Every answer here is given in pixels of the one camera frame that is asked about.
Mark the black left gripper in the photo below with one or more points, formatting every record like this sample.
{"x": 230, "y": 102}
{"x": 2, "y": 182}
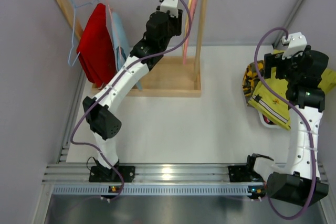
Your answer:
{"x": 177, "y": 21}

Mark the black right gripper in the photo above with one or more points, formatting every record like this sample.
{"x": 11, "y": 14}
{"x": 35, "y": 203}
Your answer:
{"x": 271, "y": 64}

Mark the yellow-green trousers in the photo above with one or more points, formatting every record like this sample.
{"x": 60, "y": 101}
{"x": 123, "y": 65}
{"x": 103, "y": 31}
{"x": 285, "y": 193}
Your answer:
{"x": 275, "y": 109}

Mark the light blue trousers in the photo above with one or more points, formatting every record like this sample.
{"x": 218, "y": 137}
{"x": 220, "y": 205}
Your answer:
{"x": 120, "y": 42}

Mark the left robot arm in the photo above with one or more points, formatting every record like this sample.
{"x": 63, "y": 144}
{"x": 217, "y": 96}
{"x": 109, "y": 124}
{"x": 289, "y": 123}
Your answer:
{"x": 100, "y": 110}

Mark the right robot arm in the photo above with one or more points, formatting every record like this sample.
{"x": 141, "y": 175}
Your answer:
{"x": 287, "y": 91}

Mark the camouflage trousers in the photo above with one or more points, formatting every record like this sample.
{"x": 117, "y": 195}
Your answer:
{"x": 250, "y": 81}

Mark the yellow plastic hanger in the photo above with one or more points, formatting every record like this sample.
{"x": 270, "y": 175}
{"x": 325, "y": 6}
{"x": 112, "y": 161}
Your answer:
{"x": 186, "y": 23}

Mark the red trousers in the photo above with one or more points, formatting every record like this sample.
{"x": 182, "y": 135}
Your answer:
{"x": 95, "y": 49}

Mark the wooden clothes rack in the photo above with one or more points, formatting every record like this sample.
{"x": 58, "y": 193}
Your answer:
{"x": 166, "y": 76}

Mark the white laundry basket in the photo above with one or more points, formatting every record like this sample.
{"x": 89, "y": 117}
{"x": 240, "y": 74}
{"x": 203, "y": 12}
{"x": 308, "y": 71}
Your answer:
{"x": 267, "y": 122}

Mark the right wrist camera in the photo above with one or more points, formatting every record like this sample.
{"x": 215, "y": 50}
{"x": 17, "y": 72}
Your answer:
{"x": 295, "y": 42}

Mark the grey cable duct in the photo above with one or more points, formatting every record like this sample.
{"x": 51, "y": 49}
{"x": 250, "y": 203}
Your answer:
{"x": 159, "y": 190}

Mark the aluminium rail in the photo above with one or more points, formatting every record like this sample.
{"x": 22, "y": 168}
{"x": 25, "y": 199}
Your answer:
{"x": 71, "y": 173}

